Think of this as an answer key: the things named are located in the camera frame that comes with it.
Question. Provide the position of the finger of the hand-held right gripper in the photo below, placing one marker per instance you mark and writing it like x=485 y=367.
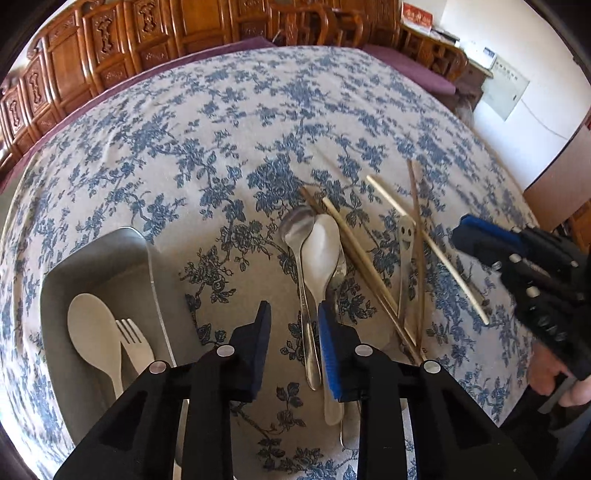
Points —
x=489 y=230
x=521 y=286

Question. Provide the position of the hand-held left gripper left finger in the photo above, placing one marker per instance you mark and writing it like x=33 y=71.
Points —
x=258 y=350

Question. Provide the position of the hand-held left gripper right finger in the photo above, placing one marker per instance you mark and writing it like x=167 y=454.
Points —
x=328 y=350

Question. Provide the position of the light bamboo chopstick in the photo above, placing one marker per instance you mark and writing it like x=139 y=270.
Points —
x=429 y=247
x=355 y=244

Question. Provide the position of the white ceramic spoon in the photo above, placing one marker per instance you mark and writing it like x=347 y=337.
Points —
x=321 y=254

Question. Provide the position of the grey utensil tray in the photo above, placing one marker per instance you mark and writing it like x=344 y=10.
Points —
x=60 y=360

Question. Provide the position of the person's right hand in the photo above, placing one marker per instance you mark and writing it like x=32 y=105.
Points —
x=545 y=374

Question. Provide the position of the thin brown chopstick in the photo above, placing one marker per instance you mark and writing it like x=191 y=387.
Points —
x=415 y=221
x=418 y=184

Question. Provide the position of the dark brown chopstick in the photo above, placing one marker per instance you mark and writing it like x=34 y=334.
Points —
x=364 y=281

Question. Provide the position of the metal utensil with smiley face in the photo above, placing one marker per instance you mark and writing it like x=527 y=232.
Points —
x=406 y=235

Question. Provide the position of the brown wooden door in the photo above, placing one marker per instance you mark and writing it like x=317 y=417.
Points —
x=563 y=184

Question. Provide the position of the grey fuzzy object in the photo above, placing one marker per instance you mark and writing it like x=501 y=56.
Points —
x=465 y=113

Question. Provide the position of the cream plastic fork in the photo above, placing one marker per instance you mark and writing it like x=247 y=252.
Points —
x=136 y=348

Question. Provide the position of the grey electrical panel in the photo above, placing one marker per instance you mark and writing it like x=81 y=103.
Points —
x=505 y=94

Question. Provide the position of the cream plastic spoon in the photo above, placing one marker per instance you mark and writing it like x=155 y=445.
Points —
x=90 y=327

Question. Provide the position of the white box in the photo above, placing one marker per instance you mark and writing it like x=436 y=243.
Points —
x=480 y=54

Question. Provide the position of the purple seat cushion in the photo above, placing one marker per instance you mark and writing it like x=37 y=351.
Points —
x=406 y=64

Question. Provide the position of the carved wooden side table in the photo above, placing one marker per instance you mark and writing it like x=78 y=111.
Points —
x=434 y=50

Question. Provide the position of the stack of papers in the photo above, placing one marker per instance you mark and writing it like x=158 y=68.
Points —
x=444 y=36

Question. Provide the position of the red box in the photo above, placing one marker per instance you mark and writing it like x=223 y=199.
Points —
x=417 y=16

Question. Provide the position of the wooden chair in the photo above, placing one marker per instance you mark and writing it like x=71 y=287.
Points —
x=318 y=23

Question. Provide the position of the carved wooden bench back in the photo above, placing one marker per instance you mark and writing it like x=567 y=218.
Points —
x=138 y=41

